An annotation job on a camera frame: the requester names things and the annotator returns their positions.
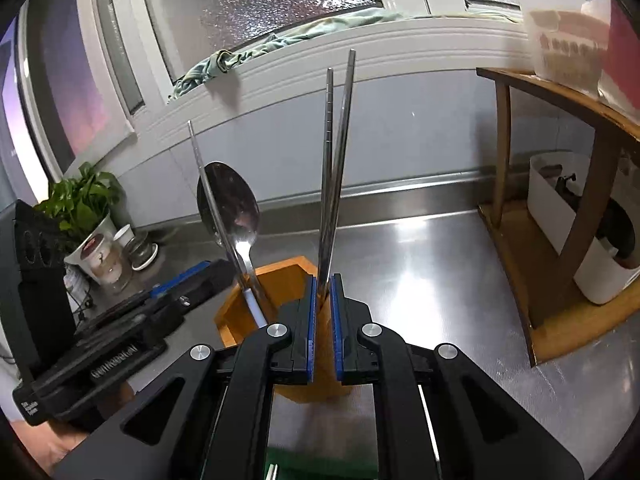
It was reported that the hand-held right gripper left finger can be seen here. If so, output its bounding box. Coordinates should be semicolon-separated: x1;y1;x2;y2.
52;274;319;480

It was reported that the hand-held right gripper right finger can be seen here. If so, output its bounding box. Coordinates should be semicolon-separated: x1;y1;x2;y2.
330;273;585;480

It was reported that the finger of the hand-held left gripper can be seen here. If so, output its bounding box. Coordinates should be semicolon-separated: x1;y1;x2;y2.
80;260;214;333
142;259;237;333

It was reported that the orange wooden utensil holder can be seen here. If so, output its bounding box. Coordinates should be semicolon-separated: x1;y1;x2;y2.
214;255;352;405

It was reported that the green felt tray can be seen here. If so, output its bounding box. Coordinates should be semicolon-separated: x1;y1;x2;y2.
264;447;380;480

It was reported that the person's left hand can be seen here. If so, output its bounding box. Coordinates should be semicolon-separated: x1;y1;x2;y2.
9;379;137;475

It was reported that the round glass dish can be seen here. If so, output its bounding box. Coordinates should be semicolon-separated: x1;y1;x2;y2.
125;232;160;272

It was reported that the small white cup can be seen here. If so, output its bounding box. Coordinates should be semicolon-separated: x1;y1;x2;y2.
114;224;136;257

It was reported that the white power strip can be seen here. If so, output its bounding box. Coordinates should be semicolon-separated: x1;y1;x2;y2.
65;265;92;307

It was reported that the green leafy plant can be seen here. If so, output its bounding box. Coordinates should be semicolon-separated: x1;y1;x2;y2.
34;161;124;251

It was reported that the wooden rack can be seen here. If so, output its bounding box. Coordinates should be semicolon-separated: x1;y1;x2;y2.
475;66;640;368

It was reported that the green cloth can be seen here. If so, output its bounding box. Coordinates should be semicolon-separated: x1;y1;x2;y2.
167;5;522;104

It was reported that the white plastic storage bin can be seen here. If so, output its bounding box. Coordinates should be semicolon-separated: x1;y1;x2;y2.
528;151;640;306

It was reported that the dark kitchenware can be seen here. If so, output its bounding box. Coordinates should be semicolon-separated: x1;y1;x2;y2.
542;162;640;271

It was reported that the frosted glass window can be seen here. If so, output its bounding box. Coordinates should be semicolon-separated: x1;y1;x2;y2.
75;0;527;107

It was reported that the translucent plastic container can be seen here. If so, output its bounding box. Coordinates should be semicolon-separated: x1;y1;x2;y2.
494;0;617;99

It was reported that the pink plastic item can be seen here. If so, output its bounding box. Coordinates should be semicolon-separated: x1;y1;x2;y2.
599;0;640;127

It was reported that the tangle of cables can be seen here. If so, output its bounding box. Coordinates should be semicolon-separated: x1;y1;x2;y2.
64;269;98;323

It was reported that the purple sky wall picture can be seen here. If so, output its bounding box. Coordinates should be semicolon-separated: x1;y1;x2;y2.
0;0;137;197

